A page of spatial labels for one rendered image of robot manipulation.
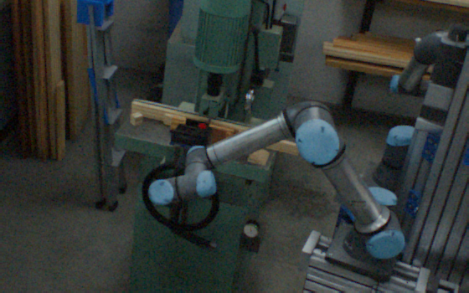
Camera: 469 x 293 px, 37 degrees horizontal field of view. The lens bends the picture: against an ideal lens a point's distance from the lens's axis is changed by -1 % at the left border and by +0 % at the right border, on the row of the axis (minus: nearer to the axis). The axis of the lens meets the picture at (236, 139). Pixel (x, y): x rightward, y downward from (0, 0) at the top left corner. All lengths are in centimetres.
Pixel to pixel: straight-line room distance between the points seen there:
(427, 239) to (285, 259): 126
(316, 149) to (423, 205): 62
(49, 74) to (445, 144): 235
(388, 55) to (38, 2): 220
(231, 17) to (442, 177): 90
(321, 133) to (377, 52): 274
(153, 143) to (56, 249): 108
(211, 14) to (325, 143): 75
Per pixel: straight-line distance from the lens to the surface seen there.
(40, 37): 390
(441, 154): 240
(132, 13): 524
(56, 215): 382
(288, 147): 275
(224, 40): 255
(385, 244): 223
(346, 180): 210
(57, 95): 404
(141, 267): 305
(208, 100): 268
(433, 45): 263
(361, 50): 468
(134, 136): 273
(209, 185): 210
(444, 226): 254
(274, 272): 359
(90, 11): 339
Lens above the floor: 227
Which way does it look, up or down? 29 degrees down
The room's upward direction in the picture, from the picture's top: 9 degrees clockwise
